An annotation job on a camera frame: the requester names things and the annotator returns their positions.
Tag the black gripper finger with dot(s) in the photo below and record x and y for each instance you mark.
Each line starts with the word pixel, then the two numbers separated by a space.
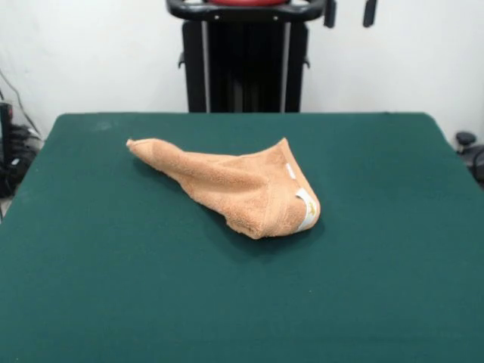
pixel 370 11
pixel 329 13

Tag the tan terry towel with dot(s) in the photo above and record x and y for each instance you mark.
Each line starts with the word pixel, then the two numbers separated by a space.
pixel 227 177

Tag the red robot base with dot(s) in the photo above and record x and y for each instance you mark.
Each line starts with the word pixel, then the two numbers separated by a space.
pixel 246 2

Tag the black chair base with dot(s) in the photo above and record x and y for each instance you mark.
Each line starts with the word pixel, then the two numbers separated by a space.
pixel 466 138

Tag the dark green table cloth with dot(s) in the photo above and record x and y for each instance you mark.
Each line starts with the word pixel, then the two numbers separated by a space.
pixel 151 295

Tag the black box with red light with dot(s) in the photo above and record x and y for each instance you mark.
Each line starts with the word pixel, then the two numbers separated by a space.
pixel 5 128

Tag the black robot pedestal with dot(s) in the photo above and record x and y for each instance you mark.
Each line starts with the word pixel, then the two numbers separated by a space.
pixel 242 75

